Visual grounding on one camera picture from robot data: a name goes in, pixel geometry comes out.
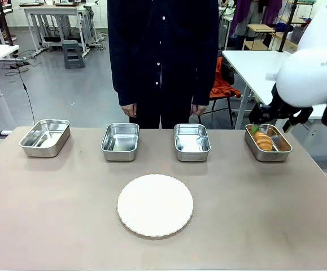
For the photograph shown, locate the black chair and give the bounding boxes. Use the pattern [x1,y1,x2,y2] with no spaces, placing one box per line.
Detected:
[198,48,235,126]

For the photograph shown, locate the person's left hand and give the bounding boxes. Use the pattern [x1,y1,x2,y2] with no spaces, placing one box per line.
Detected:
[190,103,208,117]

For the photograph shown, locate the golden brown croissant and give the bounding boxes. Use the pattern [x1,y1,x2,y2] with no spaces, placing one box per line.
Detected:
[252,130,274,152]

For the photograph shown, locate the person's right hand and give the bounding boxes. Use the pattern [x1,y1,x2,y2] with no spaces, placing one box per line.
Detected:
[120,103,138,118]

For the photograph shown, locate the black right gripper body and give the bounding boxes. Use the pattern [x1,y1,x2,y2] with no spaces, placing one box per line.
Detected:
[248,84,295,127]

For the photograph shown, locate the grey plastic step stool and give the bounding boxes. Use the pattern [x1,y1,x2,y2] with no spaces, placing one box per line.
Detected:
[62,40,86,69]

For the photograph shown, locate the orange jacket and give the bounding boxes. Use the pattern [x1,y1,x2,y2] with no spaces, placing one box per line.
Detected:
[210,57,242,100]

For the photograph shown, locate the grey mesh basket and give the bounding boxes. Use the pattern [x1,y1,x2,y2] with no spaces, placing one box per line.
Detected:
[289,25,311,47]

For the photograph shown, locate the dark navy button shirt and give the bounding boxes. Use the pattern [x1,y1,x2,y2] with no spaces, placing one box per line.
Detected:
[107,0,220,107]

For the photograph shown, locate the white-framed background desk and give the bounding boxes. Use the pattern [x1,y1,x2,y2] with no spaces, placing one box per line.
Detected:
[23,2,99,57]

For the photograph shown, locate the rectangular steel container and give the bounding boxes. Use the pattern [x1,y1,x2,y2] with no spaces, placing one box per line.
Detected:
[244,123,293,163]
[173,123,212,163]
[101,123,140,162]

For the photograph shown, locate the black trousers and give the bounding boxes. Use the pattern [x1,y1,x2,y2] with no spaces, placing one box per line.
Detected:
[129,97,200,130]

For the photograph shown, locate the white scalloped plate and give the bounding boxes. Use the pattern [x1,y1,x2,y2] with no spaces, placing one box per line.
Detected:
[116,173,194,238]

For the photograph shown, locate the black floor cable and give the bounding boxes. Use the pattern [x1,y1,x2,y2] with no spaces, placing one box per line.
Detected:
[1,53,37,126]

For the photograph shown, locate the large white table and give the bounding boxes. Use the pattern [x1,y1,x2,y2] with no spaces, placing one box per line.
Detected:
[221,50,327,132]

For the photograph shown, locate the wooden shelf rack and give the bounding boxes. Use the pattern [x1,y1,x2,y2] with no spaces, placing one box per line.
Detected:
[243,15,308,53]

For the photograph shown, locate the black stand pole with clamp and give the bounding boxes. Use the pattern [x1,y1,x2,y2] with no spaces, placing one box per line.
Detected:
[277,0,299,54]

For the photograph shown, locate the purple hanging clothing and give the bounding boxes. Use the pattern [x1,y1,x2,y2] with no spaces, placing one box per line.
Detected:
[230,0,283,37]

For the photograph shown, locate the steel container with inner divider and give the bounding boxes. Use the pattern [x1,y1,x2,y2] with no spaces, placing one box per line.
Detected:
[19,119,71,158]

